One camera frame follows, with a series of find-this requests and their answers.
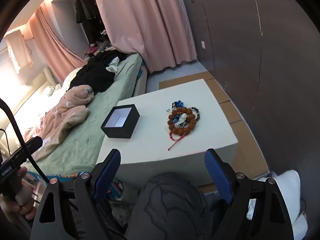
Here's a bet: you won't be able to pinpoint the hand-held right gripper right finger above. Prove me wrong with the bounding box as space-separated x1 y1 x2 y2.
204 149 294 240

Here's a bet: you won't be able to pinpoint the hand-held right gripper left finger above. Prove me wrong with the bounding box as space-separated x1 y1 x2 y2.
30 149 125 240

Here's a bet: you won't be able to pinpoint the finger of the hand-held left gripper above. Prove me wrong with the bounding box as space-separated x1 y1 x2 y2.
23 136 43 153

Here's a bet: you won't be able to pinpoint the black jewelry box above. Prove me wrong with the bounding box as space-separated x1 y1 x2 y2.
100 104 140 139

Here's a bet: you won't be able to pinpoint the red string bracelet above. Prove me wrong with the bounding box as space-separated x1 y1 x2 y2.
168 130 191 151

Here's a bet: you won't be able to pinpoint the brown bead bracelet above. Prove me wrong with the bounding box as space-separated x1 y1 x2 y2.
167 107 198 133

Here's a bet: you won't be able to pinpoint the black bead bracelet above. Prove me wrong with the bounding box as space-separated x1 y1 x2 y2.
191 107 202 123

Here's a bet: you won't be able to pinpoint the person's left hand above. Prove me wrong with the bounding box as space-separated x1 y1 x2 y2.
0 167 38 227

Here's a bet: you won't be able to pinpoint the flat cardboard sheet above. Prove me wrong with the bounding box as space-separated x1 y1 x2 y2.
159 71 270 181

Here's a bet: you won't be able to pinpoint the pink fleece blanket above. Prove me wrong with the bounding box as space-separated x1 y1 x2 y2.
24 85 95 161

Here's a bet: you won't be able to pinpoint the green bed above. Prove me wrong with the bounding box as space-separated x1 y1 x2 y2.
32 54 145 176

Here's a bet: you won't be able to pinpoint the person's leg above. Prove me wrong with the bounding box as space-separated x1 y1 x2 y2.
125 172 216 240

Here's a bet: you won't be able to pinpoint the black clothes pile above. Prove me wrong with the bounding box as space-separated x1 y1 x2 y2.
69 51 128 93

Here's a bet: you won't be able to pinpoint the hanging white cloth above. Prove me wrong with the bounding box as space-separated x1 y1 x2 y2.
4 30 34 75

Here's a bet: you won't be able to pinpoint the narrow pink curtain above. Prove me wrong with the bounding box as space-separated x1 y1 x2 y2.
29 5 87 85

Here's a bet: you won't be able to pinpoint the white garment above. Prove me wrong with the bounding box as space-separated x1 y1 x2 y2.
106 57 119 73

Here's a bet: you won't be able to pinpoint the dark brown wardrobe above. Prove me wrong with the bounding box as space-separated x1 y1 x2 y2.
180 0 320 178

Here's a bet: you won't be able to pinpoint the hanging dark clothes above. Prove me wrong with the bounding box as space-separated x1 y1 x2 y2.
74 0 101 44

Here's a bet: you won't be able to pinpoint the wide pink curtain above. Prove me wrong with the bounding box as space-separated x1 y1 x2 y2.
90 0 198 73

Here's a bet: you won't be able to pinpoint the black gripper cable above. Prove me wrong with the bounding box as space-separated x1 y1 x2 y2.
0 99 50 183

